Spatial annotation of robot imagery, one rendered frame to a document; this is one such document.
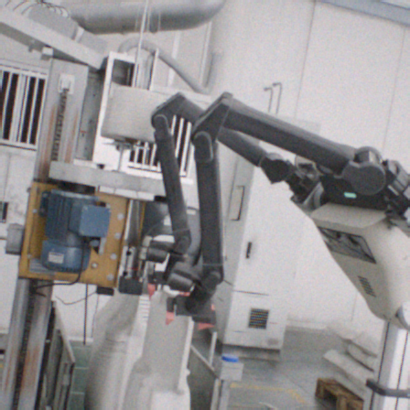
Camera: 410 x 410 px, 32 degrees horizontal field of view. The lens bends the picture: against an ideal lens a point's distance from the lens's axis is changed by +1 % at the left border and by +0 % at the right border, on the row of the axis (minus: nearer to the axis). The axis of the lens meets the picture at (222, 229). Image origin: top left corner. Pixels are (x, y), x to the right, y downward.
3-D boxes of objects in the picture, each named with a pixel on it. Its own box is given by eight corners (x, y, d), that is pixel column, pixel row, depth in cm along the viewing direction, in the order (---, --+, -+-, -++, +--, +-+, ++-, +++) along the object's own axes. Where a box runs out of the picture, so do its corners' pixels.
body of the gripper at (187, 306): (174, 296, 195) (182, 282, 189) (209, 302, 198) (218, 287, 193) (175, 317, 190) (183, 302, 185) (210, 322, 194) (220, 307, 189)
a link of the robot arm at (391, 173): (403, 181, 161) (400, 170, 165) (372, 152, 158) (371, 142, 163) (372, 206, 165) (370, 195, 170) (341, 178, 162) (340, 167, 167)
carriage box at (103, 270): (116, 288, 242) (132, 198, 240) (14, 276, 232) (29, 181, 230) (107, 276, 265) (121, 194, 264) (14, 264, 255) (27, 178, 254)
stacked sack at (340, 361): (423, 387, 524) (426, 368, 523) (346, 381, 501) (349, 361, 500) (391, 369, 564) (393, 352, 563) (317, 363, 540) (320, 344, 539)
